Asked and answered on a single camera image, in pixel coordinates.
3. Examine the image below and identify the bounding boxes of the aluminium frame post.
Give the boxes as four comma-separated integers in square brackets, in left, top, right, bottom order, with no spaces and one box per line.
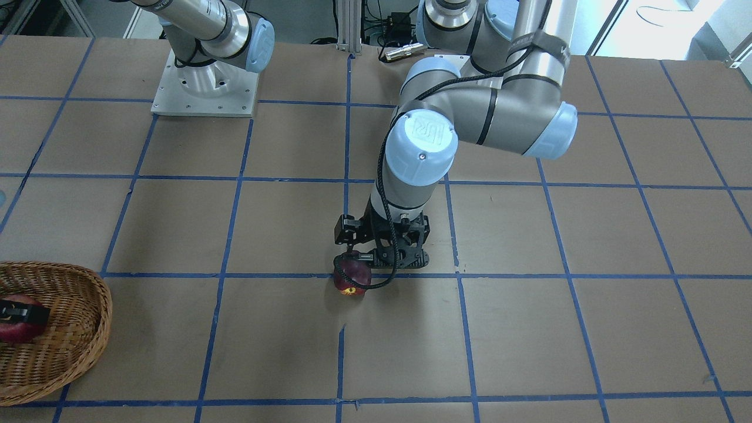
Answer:
[335,0,363,56]

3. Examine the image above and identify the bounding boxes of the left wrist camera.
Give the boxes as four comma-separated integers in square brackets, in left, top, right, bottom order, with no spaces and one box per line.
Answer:
[347,239,431,270]

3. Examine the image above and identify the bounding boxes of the wicker basket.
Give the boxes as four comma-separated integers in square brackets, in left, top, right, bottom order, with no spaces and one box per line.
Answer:
[1,261,113,407]

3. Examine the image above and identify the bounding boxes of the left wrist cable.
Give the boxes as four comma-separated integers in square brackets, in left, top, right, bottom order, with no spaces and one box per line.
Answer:
[333,0,556,290]

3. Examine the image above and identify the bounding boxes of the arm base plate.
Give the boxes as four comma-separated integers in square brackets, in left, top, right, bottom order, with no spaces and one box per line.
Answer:
[433,53,484,77]
[150,51,260,118]

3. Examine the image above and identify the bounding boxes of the silver cylinder connector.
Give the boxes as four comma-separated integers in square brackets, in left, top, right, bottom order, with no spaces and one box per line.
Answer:
[379,42,429,63]

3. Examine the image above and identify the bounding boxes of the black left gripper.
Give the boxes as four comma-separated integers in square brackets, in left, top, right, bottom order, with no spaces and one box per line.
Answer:
[335,200,431,247]

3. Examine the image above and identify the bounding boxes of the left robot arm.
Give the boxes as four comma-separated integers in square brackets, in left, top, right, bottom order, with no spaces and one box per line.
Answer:
[335,1,578,246]

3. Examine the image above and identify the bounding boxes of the dark red apple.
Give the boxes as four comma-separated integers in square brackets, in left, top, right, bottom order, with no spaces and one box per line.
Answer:
[333,254,372,297]

